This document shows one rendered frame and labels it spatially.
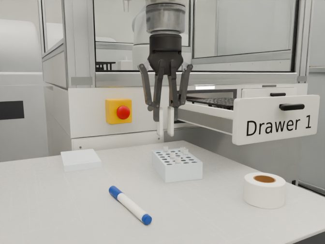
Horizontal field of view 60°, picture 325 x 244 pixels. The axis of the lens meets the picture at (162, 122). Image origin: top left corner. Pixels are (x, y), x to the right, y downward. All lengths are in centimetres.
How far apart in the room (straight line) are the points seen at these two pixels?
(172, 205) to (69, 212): 17
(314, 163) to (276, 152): 145
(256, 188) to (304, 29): 97
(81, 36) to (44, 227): 55
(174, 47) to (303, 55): 83
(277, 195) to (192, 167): 18
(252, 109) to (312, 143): 206
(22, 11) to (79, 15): 327
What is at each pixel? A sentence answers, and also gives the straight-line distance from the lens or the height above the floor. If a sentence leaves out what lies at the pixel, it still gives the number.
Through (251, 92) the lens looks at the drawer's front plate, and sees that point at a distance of 114.
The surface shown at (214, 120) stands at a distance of 77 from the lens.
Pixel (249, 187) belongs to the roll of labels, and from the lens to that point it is 52.
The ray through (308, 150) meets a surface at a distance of 277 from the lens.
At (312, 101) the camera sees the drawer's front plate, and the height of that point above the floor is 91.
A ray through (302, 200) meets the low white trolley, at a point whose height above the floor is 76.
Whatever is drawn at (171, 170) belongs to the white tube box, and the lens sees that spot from 60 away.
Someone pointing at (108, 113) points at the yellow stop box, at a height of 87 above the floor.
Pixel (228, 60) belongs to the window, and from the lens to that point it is 111.
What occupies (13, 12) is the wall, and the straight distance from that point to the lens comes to 411.
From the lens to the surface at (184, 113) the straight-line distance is 90.
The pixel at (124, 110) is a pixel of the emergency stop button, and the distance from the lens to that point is 81.
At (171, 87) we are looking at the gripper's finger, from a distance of 67.
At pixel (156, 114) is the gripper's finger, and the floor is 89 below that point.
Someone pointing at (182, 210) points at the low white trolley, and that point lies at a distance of 49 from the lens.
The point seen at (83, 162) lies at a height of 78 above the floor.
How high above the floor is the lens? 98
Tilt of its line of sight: 10 degrees down
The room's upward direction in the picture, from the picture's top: straight up
